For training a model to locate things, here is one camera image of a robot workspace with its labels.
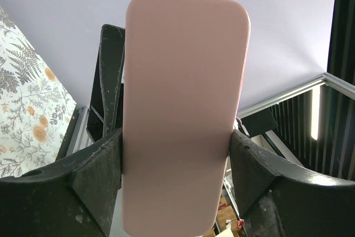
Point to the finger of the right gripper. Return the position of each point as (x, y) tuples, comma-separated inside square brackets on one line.
[(106, 104)]

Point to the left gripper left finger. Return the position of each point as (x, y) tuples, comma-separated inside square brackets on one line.
[(74, 196)]

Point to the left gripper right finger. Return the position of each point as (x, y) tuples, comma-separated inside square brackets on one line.
[(276, 197)]

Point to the pink glasses case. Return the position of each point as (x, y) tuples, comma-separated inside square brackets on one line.
[(184, 66)]

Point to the floral table mat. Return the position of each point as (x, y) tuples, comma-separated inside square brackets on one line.
[(36, 109)]

